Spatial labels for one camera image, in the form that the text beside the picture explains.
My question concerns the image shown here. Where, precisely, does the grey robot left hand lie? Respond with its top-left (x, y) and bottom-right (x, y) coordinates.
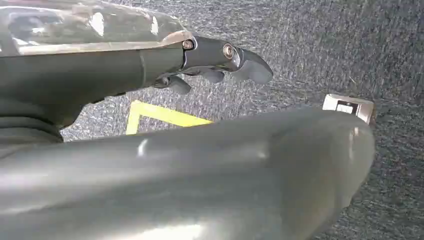
top-left (0, 0), bottom-right (376, 240)

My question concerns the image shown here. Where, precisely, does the yellow tape marking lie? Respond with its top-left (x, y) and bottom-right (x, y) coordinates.
top-left (125, 99), bottom-right (214, 136)

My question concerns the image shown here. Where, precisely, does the ribbed grey left arm sleeve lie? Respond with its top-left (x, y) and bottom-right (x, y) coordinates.
top-left (0, 97), bottom-right (64, 159)

